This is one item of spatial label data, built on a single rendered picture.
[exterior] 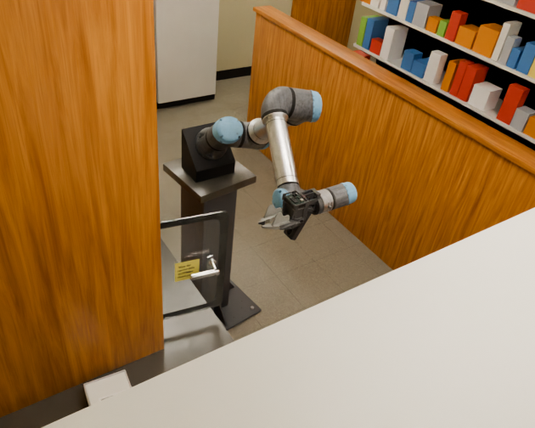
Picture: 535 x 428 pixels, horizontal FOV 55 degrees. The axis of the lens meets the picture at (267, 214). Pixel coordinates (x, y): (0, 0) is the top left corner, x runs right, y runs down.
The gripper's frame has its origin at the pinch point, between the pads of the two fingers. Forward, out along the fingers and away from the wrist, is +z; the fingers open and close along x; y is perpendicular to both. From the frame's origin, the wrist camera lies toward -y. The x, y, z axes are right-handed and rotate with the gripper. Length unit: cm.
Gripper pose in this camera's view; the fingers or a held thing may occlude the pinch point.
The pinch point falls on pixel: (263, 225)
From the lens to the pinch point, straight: 158.3
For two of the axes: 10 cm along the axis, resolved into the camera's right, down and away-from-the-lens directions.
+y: 1.0, -7.9, -6.0
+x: 5.5, 5.5, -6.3
